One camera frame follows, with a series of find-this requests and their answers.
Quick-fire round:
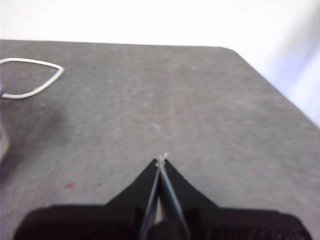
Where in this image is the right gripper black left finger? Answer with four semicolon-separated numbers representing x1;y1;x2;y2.
13;159;161;240

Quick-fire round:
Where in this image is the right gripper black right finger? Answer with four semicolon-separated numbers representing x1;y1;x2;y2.
161;158;313;240

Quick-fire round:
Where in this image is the cream toaster with chrome top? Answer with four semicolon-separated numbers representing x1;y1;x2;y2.
0;117;11;161

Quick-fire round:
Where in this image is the white toaster power cord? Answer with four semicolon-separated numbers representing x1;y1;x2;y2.
0;57;65;100

